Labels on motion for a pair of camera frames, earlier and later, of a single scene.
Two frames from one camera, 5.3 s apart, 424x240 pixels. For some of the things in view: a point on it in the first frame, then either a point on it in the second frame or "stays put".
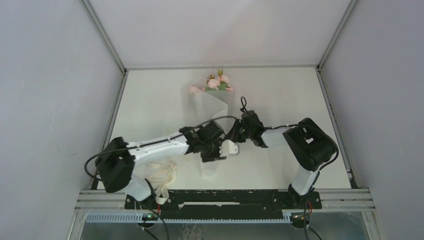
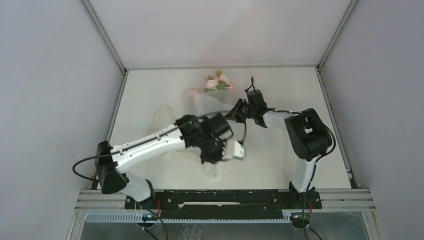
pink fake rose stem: x=212 y=83 stays put
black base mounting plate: x=226 y=201 stays put
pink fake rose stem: x=224 y=80 stays put
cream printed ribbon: x=162 y=194 -> x=165 y=117
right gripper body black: x=242 y=131 -> x=243 y=111
